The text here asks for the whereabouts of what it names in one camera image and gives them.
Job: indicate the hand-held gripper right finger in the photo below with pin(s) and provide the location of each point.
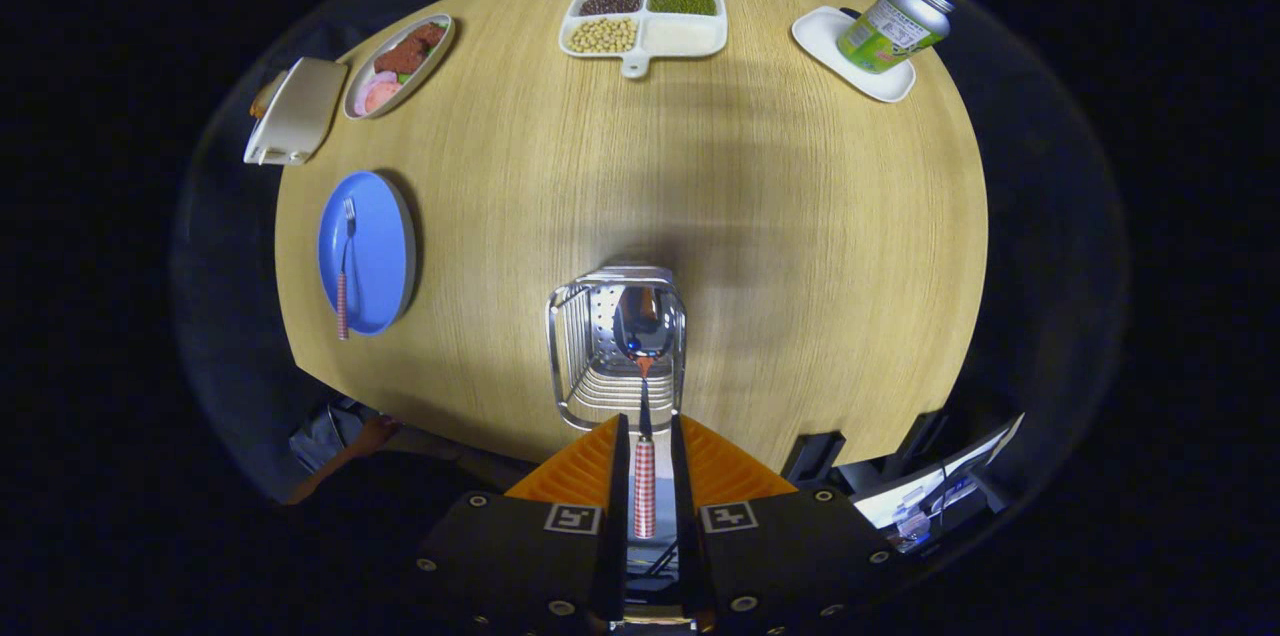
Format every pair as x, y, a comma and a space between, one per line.
679, 476

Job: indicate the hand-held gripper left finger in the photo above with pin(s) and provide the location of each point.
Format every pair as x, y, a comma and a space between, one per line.
620, 476

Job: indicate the black table clamp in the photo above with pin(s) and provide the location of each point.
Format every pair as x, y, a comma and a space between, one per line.
812, 458
925, 434

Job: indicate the white flat board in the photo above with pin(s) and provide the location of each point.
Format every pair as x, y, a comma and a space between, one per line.
900, 501

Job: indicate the brown curved wooden piece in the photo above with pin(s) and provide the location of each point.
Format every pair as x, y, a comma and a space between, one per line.
345, 456

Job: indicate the dark bag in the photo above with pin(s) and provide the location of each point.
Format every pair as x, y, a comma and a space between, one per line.
325, 436

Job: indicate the blue round plate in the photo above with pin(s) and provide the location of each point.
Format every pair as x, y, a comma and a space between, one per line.
380, 256

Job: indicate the white divided dish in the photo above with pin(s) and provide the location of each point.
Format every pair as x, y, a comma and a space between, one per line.
680, 36

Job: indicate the pile of yellow soybeans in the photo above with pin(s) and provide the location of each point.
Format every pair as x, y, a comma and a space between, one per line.
602, 35

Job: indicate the pink ham slices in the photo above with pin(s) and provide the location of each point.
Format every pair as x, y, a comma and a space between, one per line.
375, 96

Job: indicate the oval plate with food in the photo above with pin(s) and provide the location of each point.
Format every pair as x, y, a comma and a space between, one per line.
435, 56

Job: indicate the small white tray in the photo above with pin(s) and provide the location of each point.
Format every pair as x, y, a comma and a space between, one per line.
825, 36

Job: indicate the pile of dark red beans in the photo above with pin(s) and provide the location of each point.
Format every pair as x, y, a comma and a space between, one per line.
612, 1

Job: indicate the pile of green mung beans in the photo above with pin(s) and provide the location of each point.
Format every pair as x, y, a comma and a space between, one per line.
682, 0

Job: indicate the brown meat slices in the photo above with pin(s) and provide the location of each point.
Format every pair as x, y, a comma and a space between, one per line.
405, 51

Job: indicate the cream white toaster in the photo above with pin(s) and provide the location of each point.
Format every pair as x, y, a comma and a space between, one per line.
300, 111

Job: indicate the green drink can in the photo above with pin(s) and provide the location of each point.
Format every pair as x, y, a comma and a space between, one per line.
890, 34

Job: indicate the brown toast slice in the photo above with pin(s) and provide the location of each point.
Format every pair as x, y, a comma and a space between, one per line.
266, 96

